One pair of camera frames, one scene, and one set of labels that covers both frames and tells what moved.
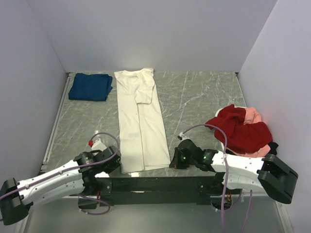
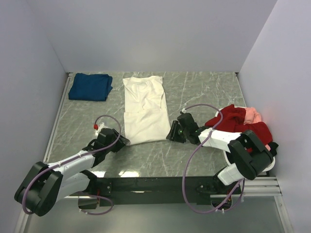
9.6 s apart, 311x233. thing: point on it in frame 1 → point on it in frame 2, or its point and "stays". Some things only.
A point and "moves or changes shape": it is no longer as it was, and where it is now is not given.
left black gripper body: (108, 168) → (117, 146)
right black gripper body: (181, 161) → (179, 134)
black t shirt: (273, 145) stays
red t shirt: (242, 138) stays
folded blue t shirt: (91, 87) stays
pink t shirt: (252, 116) stays
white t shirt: (143, 142) moves or changes shape
